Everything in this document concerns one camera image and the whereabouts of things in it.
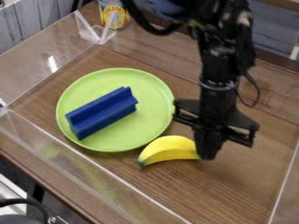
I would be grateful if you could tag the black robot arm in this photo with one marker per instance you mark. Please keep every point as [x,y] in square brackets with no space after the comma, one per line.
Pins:
[221,25]

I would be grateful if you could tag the yellow labelled tin can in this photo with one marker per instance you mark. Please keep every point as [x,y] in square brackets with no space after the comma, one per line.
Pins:
[114,14]

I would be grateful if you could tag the yellow toy banana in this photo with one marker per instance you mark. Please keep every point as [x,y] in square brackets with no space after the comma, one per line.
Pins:
[167,148]

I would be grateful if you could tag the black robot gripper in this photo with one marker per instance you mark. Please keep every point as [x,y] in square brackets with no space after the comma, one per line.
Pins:
[215,118]

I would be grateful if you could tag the lime green plate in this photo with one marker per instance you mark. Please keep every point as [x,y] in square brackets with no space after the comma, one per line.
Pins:
[139,128]

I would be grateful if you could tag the blue foam block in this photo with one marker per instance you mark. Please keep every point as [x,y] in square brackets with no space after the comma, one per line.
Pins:
[99,113]

